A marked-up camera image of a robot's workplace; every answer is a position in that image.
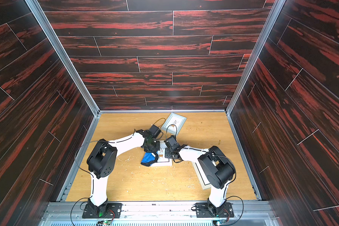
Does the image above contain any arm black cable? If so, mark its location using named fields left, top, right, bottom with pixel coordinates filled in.
left=165, top=123, right=244, bottom=226
left=74, top=118, right=167, bottom=176

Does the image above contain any blue microfiber cloth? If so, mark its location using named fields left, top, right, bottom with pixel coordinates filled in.
left=141, top=152, right=159, bottom=167

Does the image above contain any cream picture frame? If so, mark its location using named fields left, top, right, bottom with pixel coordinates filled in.
left=152, top=141, right=172, bottom=167
left=192, top=162, right=211, bottom=190

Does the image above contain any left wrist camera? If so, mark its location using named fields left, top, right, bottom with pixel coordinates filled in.
left=148, top=125, right=163, bottom=139

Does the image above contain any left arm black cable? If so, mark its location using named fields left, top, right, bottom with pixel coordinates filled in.
left=74, top=118, right=167, bottom=176

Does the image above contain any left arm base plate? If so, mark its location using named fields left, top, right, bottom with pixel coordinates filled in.
left=82, top=202, right=122, bottom=219

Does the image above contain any light green picture frame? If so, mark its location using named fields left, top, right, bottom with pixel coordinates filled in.
left=161, top=113, right=187, bottom=135

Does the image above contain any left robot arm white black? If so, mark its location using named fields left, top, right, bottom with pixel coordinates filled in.
left=87, top=126, right=162, bottom=208

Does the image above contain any aluminium front rail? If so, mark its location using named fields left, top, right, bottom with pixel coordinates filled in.
left=39, top=200, right=281, bottom=226

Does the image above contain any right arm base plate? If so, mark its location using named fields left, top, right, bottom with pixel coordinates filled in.
left=191, top=202, right=234, bottom=218

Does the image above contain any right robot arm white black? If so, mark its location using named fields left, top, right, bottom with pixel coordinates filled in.
left=165, top=141, right=236, bottom=215

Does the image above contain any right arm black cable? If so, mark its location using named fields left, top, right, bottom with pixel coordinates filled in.
left=165, top=123, right=244, bottom=226

